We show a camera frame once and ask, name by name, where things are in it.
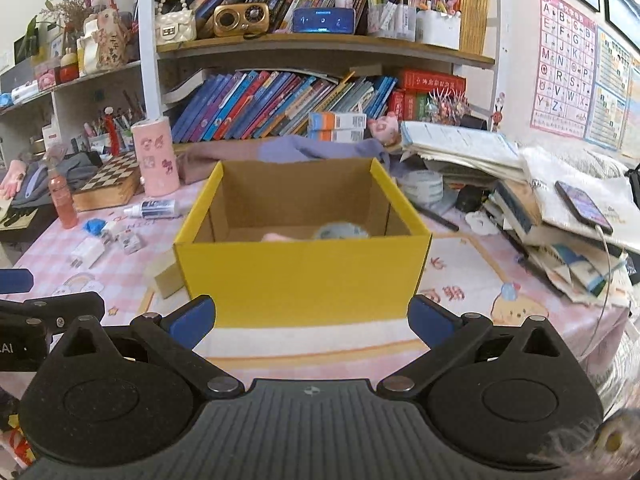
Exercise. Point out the pink hand toy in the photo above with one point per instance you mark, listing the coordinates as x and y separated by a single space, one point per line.
12 180

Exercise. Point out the gold retro radio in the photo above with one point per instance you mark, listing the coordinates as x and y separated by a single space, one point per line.
241 19

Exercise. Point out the pink pig toy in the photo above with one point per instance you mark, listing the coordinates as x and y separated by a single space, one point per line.
385 130

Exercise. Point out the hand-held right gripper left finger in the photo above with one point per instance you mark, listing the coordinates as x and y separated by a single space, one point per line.
192 317

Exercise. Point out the purple mauve cloth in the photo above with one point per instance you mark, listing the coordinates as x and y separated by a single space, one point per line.
300 150

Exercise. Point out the red book set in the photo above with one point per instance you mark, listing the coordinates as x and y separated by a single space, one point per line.
402 105

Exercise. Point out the orange white carton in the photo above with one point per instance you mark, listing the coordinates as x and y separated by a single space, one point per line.
337 120
336 136

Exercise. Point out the small beige box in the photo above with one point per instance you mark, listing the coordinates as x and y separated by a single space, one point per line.
167 272

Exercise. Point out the pink alphabet poster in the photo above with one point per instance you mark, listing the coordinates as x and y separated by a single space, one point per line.
562 65

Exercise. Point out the cartoon wall sticker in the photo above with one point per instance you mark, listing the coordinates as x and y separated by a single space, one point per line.
497 110

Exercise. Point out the grey fluffy cuff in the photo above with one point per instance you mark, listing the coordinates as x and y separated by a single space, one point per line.
595 440

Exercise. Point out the row of blue purple books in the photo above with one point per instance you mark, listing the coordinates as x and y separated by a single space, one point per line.
270 105

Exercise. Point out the white paper tag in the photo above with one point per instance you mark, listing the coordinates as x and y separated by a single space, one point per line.
482 222

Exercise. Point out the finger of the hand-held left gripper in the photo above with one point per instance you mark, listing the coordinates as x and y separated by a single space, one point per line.
15 281
65 305

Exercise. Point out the colourful ornament bunch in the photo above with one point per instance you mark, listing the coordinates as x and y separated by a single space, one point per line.
446 106

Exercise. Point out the small black box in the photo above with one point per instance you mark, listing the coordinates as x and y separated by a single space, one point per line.
472 122

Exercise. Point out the pink sticker cylinder holder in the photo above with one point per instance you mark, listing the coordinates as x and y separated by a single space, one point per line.
155 157

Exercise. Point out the thick red dictionary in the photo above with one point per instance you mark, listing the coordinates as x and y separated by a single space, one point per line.
430 80

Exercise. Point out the yellow chart poster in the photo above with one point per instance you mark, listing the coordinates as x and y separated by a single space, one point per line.
631 110

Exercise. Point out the grey clothing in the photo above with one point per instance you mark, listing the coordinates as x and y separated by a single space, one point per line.
75 170

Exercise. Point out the pink checked tablecloth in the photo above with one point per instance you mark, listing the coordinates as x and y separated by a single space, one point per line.
465 270

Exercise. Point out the wooden chess box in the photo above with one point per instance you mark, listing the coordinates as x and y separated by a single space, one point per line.
107 182

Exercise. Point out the white pen holder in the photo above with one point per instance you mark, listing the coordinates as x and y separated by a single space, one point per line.
437 27

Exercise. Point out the white side shelf unit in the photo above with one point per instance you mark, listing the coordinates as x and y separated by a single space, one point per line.
70 95

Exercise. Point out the black pen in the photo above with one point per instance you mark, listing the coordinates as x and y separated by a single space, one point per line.
435 216

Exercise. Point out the clear marker holder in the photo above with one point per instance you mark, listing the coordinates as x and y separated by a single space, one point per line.
392 17

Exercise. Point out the white quilted pearl handbag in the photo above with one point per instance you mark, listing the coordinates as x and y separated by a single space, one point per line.
175 25

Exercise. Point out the clear tape roll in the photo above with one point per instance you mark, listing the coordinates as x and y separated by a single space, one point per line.
422 185

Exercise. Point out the brown tape roll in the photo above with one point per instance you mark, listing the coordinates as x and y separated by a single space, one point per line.
342 231

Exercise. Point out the white wooden bookshelf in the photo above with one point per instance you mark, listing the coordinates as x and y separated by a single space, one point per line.
310 47

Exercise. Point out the small blue plastic toy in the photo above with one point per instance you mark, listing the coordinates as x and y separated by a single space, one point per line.
94 226

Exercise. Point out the white tote bag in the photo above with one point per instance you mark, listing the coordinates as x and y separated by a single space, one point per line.
600 180

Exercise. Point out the red spray bottle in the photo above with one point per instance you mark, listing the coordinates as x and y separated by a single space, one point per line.
64 200

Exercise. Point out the red jar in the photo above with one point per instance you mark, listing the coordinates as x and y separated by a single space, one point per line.
69 67

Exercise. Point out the black charger block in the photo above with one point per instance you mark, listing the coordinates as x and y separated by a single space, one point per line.
467 199

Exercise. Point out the white charger adapter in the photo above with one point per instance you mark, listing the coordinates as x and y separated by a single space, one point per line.
82 255

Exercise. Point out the dried flower bunch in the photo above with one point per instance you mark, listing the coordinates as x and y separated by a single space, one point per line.
70 5

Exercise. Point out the white blue box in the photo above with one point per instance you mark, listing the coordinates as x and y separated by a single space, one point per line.
22 92

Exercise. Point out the stack of yellow books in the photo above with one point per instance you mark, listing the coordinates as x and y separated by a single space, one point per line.
475 15

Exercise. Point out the white blue glue bottle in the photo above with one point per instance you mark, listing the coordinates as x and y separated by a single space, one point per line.
155 207

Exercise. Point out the black smartphone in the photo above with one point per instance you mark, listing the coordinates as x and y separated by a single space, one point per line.
582 205

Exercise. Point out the blue chart poster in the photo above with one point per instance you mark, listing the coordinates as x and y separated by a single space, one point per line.
607 95

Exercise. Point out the pile of worn books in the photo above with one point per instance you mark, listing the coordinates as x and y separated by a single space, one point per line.
545 245

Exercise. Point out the blue speaker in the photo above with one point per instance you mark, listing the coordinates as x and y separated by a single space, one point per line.
322 21

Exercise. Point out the yellow cardboard box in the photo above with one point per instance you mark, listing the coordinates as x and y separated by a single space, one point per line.
300 280

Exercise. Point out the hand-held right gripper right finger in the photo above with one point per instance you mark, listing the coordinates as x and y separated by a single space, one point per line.
430 316

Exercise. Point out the pink box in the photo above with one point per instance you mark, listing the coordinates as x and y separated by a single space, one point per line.
47 75

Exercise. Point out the cup of pens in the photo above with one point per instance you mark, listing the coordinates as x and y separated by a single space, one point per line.
107 127

